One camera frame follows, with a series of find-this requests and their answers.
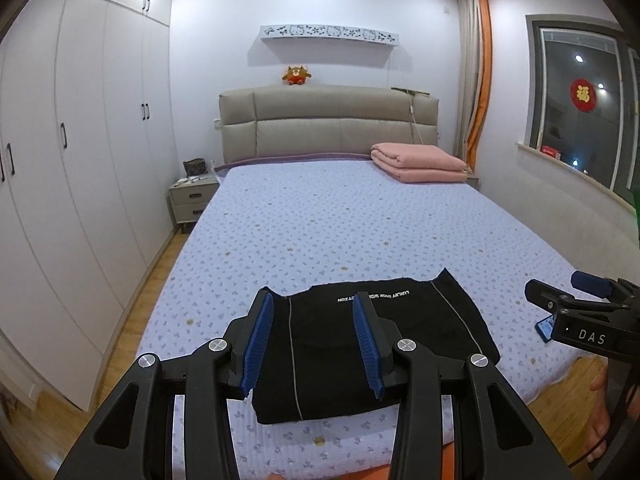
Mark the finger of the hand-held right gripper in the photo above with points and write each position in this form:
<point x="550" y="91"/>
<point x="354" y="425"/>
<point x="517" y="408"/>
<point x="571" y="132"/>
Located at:
<point x="592" y="282"/>
<point x="542" y="297"/>

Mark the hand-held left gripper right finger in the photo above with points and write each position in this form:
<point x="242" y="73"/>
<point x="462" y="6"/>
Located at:
<point x="365" y="347"/>

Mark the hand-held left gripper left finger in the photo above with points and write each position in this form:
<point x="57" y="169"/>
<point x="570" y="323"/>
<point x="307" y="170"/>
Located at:
<point x="257" y="345"/>

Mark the black hooded jacket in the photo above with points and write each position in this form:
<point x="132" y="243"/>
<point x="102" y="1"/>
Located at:
<point x="325" y="340"/>

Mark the person's right hand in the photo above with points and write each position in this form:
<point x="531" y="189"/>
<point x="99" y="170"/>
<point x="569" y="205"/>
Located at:
<point x="600" y="380"/>

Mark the bed with blue quilted cover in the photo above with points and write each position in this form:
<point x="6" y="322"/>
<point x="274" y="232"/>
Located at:
<point x="325" y="220"/>

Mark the red box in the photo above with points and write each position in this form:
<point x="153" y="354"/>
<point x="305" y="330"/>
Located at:
<point x="550" y="150"/>

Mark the grey nightstand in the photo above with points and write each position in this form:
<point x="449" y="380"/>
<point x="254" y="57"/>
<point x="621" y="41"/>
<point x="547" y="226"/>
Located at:
<point x="190" y="205"/>

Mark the dark window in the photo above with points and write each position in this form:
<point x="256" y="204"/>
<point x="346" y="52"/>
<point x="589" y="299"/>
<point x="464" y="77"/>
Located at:
<point x="575" y="125"/>

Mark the folded pink blanket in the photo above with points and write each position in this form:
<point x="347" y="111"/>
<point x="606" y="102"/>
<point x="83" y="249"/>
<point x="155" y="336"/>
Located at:
<point x="415" y="160"/>

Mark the round red window decoration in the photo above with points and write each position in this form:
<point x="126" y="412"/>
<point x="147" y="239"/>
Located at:
<point x="586" y="94"/>

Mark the brown handbag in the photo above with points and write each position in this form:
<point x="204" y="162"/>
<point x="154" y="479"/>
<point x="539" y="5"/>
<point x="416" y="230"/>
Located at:
<point x="195" y="166"/>

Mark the beige padded headboard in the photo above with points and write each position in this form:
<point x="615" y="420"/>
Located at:
<point x="325" y="130"/>

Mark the beige and orange curtain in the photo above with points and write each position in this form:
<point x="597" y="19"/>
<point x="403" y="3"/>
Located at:
<point x="475" y="70"/>

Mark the white wardrobe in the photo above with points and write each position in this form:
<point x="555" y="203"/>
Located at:
<point x="75" y="160"/>

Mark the orange plush toy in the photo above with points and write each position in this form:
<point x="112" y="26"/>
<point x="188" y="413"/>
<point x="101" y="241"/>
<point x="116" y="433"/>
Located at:
<point x="296" y="75"/>

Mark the white patterned wall shelf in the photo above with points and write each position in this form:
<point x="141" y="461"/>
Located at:
<point x="330" y="32"/>

